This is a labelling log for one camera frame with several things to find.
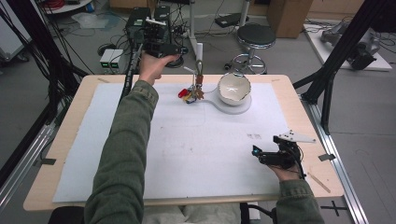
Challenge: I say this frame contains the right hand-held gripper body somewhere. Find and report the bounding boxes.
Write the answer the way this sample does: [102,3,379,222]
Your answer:
[257,130,318,171]

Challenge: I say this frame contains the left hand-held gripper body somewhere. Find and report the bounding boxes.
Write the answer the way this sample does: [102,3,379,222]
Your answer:
[142,17,182,59]

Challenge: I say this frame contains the bunch of coloured key tags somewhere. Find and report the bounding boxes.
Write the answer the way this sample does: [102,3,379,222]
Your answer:
[177,87,198,105]

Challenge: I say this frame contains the person's right hand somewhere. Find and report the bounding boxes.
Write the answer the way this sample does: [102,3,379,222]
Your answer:
[268,163,304,183]

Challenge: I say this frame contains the person's left hand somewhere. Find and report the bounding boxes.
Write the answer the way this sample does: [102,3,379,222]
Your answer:
[138,52,181,87]

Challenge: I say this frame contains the white desk leg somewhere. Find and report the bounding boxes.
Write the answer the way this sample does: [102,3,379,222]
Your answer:
[187,0,199,59]

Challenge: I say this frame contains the white power supply unit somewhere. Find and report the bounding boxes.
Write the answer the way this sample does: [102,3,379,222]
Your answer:
[110,49,124,70]
[99,49,114,70]

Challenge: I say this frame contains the thin wooden stick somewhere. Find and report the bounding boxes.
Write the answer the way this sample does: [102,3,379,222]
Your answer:
[307,172,332,194]

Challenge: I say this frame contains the white table mat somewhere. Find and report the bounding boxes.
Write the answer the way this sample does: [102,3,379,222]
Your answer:
[52,82,289,203]

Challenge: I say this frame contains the black flat box on floor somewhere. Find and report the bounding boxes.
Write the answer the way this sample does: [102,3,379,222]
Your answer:
[214,12,250,28]

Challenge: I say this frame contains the white bowl with silver rim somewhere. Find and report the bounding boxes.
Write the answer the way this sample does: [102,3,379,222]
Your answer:
[217,72,252,106]

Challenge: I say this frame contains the black round stool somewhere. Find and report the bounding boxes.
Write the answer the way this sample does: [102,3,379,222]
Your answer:
[224,23,277,75]

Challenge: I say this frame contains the person's light trousers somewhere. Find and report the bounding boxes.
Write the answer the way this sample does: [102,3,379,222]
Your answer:
[142,203,242,224]

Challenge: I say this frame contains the white round table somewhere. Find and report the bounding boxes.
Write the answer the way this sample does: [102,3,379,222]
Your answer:
[43,0,94,15]

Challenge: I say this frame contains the brown wooden cabinet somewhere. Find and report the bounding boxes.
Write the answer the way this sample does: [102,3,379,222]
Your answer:
[266,0,314,39]

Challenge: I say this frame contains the grey machine on board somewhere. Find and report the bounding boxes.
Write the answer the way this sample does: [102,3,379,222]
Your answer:
[320,21,382,71]

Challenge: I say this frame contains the white floor board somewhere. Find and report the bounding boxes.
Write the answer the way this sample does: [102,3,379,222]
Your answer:
[303,22,393,72]

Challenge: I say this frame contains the black chair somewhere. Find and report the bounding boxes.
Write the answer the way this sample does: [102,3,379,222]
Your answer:
[48,204,86,224]

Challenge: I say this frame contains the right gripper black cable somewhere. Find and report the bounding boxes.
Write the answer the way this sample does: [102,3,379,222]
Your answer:
[292,146,307,180]

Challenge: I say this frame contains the left gripper braided cable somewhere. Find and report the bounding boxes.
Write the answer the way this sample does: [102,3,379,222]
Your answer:
[120,43,144,98]

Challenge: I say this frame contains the aluminium rail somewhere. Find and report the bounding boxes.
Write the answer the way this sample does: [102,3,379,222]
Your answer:
[0,123,58,213]
[300,92,371,224]

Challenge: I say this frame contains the white metal post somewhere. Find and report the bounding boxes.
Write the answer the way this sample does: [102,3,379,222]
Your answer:
[238,0,250,27]

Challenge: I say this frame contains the black frame with cables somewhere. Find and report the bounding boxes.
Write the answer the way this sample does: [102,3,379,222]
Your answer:
[0,0,90,188]

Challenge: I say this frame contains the black metal frame strut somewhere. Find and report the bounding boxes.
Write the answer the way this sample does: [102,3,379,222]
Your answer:
[292,0,396,135]

